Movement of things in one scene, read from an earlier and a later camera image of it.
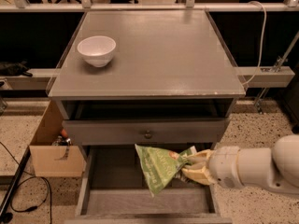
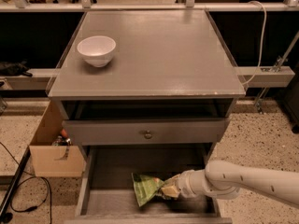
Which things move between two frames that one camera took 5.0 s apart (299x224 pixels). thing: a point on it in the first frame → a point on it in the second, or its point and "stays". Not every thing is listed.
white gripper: [223, 165] → [183, 183]
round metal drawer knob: [148, 134] stays
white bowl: [97, 49] stays
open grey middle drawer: [112, 189] stays
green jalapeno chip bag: [160, 167] → [145, 187]
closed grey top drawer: [139, 133] stays
